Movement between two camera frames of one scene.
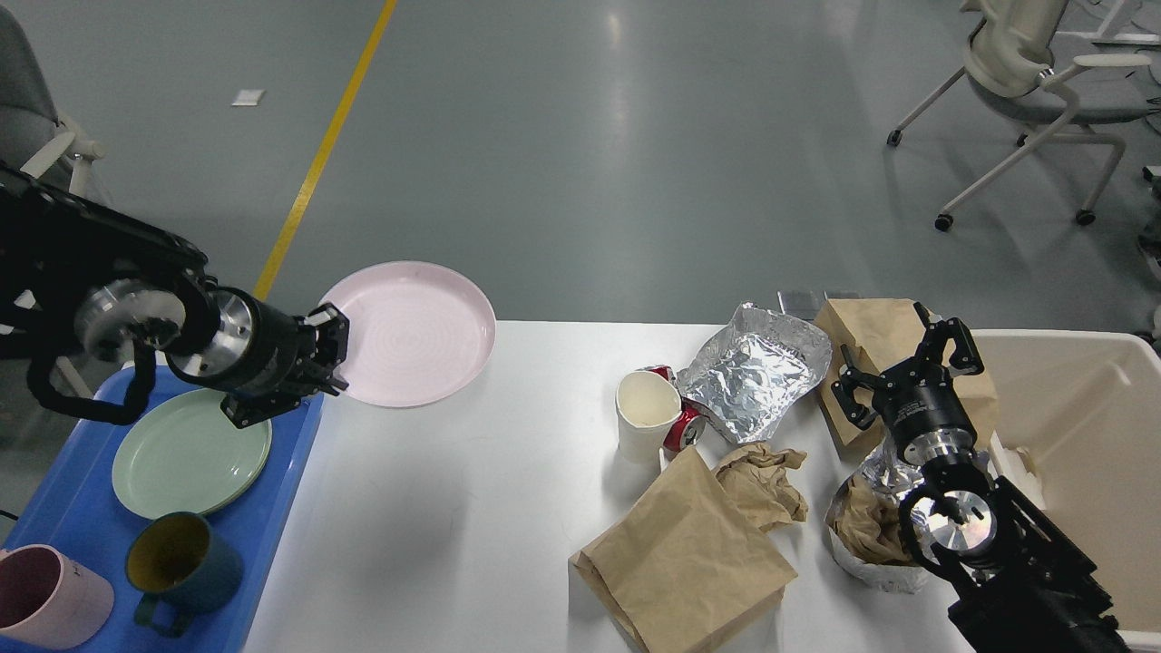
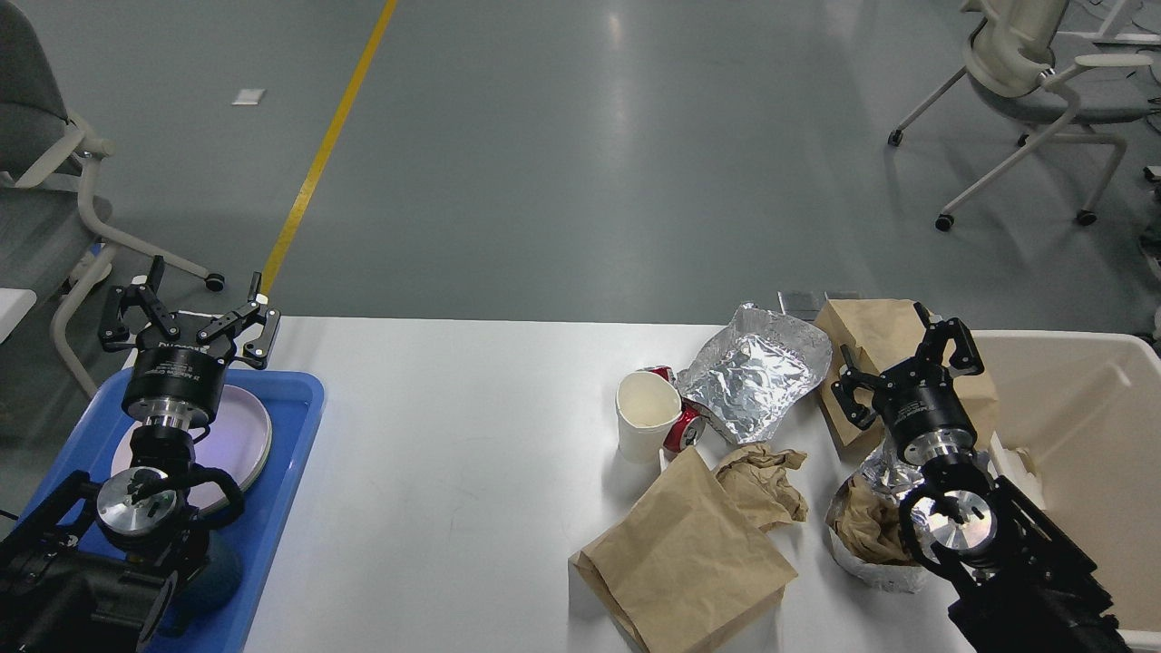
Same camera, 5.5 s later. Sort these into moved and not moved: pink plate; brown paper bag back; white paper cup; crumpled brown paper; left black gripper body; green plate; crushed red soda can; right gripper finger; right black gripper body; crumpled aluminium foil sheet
Moved: pink plate; left black gripper body
Not moved: white paper cup; brown paper bag back; right black gripper body; green plate; crumpled aluminium foil sheet; crushed red soda can; right gripper finger; crumpled brown paper
